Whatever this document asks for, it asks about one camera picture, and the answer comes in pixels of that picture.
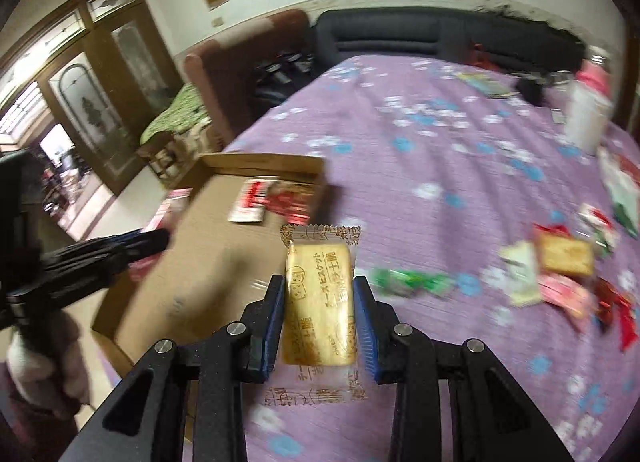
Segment brown armchair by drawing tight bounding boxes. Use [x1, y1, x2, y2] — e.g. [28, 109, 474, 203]
[182, 9, 314, 149]

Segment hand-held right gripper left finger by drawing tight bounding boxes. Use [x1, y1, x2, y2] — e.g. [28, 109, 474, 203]
[57, 273, 287, 462]

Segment purple floral blanket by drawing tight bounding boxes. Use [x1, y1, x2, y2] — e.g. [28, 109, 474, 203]
[182, 55, 640, 462]

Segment red handbag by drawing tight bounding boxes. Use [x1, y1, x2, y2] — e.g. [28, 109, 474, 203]
[470, 42, 497, 69]

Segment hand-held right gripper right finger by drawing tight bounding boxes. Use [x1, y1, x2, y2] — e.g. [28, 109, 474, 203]
[352, 275, 576, 462]

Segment brown cardboard box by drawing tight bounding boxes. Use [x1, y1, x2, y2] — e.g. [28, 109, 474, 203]
[90, 152, 330, 445]

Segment white plastic jar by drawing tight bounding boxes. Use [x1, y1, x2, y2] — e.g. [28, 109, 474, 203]
[564, 80, 614, 154]

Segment yellow biscuit packet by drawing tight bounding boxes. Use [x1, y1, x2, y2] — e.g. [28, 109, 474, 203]
[262, 223, 368, 405]

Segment green patterned quilt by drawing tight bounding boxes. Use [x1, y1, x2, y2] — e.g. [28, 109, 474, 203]
[140, 82, 212, 145]

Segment red shiny snack packet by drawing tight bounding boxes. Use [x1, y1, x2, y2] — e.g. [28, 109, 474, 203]
[591, 277, 640, 354]

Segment black leather sofa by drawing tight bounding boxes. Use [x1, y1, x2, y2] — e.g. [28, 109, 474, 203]
[254, 6, 587, 104]

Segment colourful booklet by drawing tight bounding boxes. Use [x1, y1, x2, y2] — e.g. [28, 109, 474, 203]
[454, 71, 519, 99]

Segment green candy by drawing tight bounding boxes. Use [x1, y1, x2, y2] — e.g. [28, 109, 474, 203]
[372, 266, 454, 299]

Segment wooden stool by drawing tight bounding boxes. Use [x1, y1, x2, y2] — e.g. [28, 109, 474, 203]
[137, 133, 182, 179]

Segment black device on sofa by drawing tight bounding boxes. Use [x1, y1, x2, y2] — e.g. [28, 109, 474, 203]
[255, 60, 289, 89]
[282, 52, 317, 76]

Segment white and red snack packet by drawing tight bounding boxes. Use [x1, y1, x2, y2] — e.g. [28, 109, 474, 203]
[227, 179, 274, 224]

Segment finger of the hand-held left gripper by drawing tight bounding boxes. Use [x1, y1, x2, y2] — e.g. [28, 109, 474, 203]
[40, 229, 171, 295]

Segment pink bottle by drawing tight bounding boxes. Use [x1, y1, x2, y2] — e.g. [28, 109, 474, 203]
[575, 46, 614, 93]

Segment red patterned snack packet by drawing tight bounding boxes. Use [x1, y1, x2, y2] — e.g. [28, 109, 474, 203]
[265, 181, 317, 226]

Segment white and green snack packet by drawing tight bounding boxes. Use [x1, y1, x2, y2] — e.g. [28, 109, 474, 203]
[499, 241, 544, 308]

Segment white red green plastic bag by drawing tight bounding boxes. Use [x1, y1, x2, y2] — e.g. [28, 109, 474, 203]
[596, 146, 640, 239]

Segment pink striped snack packet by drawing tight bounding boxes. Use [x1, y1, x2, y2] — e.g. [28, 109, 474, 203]
[127, 187, 195, 285]

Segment black pouch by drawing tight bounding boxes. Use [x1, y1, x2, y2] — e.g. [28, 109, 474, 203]
[515, 75, 547, 106]

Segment wooden glass-panel doors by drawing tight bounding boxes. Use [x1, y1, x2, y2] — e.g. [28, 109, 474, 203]
[0, 0, 184, 243]

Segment person's left forearm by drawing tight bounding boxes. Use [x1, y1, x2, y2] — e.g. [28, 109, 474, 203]
[5, 315, 93, 420]

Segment small white red green packet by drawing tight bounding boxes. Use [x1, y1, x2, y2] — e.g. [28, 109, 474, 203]
[575, 202, 619, 256]

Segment red cracker packet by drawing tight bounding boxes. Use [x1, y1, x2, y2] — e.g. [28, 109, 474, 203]
[532, 223, 597, 279]

